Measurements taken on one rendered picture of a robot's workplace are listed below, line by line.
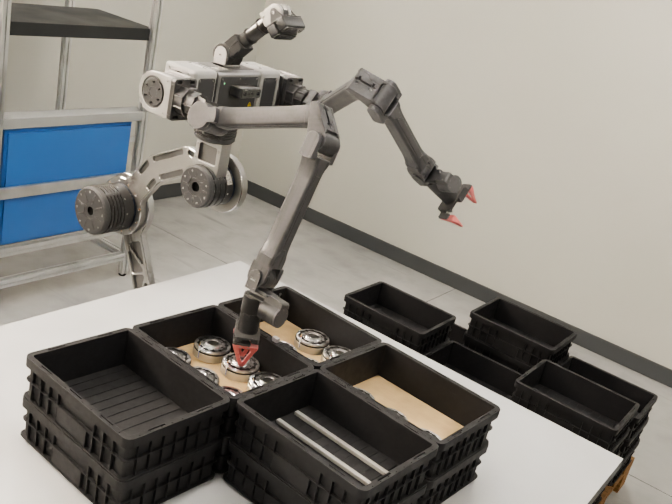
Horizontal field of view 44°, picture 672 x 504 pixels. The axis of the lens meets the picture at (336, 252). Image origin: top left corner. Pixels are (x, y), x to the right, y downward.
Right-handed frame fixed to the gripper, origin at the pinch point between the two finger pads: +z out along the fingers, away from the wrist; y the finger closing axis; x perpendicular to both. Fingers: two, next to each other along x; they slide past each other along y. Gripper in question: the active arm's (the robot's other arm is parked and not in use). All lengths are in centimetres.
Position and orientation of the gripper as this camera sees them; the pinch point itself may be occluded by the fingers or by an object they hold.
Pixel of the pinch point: (241, 358)
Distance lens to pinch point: 225.7
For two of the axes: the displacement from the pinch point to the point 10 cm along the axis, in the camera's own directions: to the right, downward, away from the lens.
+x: -9.7, -1.7, -1.6
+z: -2.2, 9.1, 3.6
